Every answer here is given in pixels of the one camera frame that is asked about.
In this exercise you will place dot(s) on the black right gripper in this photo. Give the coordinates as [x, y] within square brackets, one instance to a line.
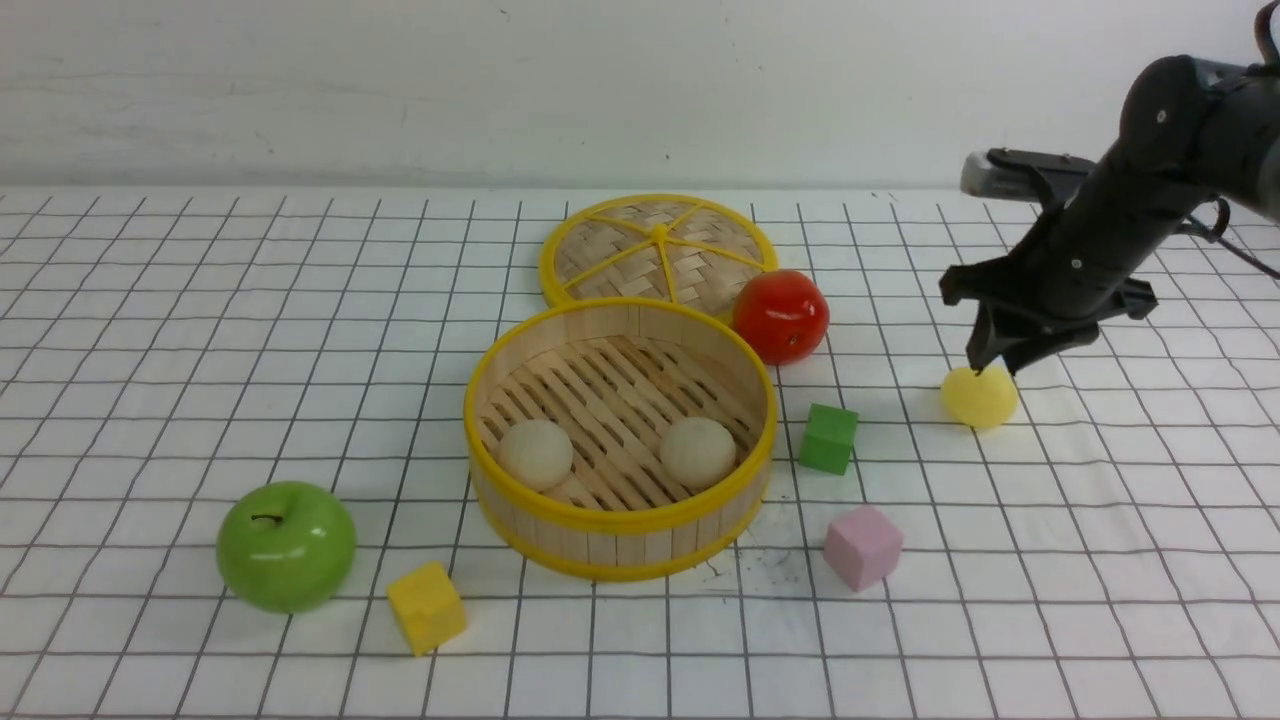
[1071, 270]

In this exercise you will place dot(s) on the yellow steamed bun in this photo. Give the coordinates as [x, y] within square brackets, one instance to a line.
[980, 400]

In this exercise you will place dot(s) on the beige steamed bun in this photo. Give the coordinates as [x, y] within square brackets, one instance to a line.
[697, 452]

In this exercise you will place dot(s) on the cream white steamed bun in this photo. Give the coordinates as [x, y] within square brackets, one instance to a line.
[536, 452]

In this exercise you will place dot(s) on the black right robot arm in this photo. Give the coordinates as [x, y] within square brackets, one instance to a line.
[1191, 131]

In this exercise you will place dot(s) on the woven bamboo steamer lid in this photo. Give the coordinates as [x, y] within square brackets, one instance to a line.
[663, 246]

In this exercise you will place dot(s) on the bamboo steamer tray yellow rim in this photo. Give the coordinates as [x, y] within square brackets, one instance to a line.
[617, 374]

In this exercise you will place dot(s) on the green foam cube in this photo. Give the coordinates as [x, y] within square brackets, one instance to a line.
[828, 439]

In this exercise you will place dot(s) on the red plastic tomato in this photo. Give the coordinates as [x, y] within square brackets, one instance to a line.
[782, 316]

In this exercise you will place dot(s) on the pink foam cube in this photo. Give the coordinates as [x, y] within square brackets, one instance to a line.
[863, 546]

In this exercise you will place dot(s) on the yellow foam cube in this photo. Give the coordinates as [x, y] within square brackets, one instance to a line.
[428, 609]

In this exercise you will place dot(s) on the green plastic apple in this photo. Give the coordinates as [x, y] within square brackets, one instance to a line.
[286, 547]

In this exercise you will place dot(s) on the white grid tablecloth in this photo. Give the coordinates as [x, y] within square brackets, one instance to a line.
[1111, 553]

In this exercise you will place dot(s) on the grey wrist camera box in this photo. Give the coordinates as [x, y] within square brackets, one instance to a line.
[1024, 176]

